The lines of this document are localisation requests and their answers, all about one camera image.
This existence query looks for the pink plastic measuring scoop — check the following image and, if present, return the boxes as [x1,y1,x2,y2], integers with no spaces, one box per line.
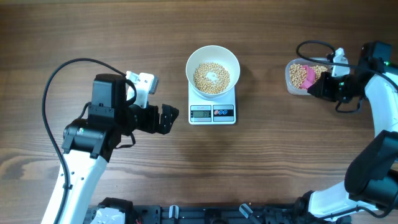
[300,65,316,90]

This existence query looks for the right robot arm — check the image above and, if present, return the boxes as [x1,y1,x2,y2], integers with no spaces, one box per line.
[264,41,397,223]

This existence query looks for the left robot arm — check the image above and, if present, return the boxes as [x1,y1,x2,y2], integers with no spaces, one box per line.
[42,74,179,223]

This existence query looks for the soybeans in white bowl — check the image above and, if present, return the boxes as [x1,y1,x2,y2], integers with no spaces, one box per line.
[193,62,230,94]

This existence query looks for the white digital kitchen scale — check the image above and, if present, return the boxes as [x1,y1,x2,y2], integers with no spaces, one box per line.
[188,85,237,125]

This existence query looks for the white bowl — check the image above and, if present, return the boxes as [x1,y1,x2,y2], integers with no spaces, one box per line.
[185,45,241,99]

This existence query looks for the clear plastic container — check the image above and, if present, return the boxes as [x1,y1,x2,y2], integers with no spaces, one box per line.
[285,58,331,95]

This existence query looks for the pile of soybeans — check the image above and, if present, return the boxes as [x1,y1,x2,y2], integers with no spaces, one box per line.
[289,64,328,89]

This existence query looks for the left black camera cable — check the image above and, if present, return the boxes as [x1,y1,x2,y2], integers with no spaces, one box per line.
[41,57,137,224]

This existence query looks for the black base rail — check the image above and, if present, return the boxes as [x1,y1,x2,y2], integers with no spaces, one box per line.
[83,203,293,224]

